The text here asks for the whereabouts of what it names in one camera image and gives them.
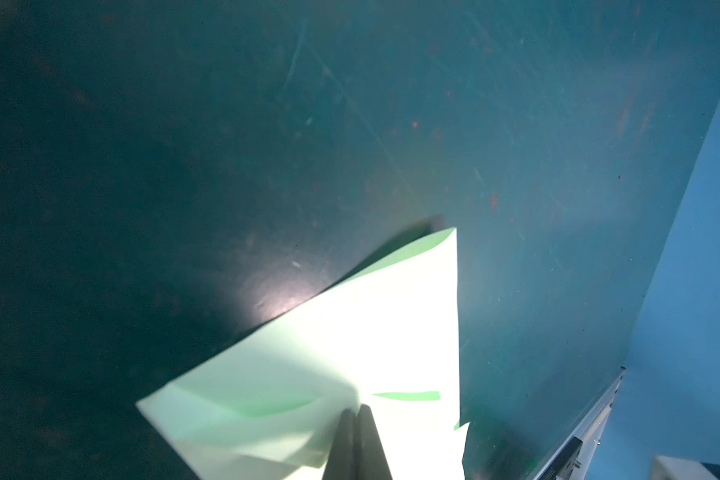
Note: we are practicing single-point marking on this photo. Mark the aluminium front rail bed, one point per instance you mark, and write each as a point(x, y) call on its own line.
point(572, 458)

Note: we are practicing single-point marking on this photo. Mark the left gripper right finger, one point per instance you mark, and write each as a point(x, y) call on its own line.
point(370, 459)

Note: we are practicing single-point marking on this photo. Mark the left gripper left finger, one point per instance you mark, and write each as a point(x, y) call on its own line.
point(342, 459)

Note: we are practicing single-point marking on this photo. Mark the light green paper sheet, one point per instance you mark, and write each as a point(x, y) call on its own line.
point(387, 338)

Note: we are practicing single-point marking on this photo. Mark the dark green table mat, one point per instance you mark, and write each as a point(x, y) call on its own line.
point(174, 174)

